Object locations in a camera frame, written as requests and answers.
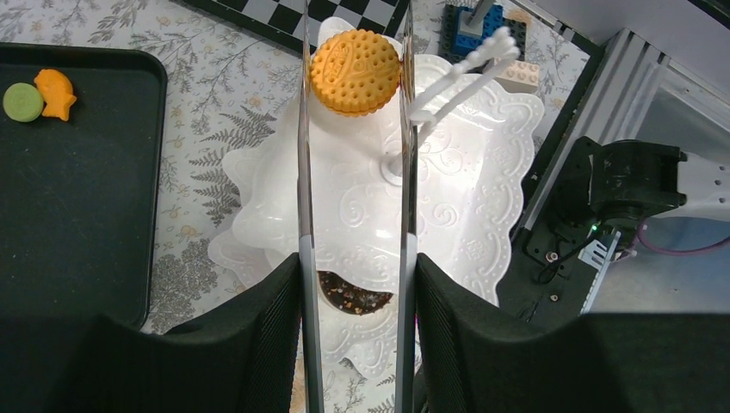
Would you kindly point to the green macaron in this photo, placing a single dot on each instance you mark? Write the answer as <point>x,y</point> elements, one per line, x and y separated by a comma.
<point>22,102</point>

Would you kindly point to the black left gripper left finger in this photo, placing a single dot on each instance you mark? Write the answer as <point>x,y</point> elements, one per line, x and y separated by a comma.
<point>238,357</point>

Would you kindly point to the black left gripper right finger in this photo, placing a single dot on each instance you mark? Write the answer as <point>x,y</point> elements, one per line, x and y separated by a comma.
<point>478,358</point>

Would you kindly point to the white three-tier dessert stand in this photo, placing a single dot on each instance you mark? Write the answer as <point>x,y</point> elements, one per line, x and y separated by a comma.
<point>470,171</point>

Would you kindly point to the orange macaron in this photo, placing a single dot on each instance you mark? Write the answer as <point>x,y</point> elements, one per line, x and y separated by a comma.
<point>355,73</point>

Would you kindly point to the chocolate sprinkle donut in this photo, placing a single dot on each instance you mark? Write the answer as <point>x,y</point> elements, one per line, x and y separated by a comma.
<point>349,298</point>

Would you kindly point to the beige toy brick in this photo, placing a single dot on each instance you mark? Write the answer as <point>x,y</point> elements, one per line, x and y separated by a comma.
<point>520,77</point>

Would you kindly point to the silver serving tongs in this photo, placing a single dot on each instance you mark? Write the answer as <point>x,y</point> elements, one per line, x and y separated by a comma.
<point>406,164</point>

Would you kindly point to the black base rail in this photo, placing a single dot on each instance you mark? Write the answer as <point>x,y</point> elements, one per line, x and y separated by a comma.
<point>546,285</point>

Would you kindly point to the orange fish pastry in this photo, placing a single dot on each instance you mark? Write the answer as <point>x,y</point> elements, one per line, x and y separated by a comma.
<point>57,92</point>

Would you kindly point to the black serving tray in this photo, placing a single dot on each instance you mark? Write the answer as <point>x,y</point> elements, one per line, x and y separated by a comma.
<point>79,197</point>

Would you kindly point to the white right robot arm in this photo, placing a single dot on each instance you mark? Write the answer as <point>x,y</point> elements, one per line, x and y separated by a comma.
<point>622,183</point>

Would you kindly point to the black and grey chessboard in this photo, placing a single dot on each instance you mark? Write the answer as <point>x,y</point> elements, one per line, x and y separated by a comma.
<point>283,21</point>

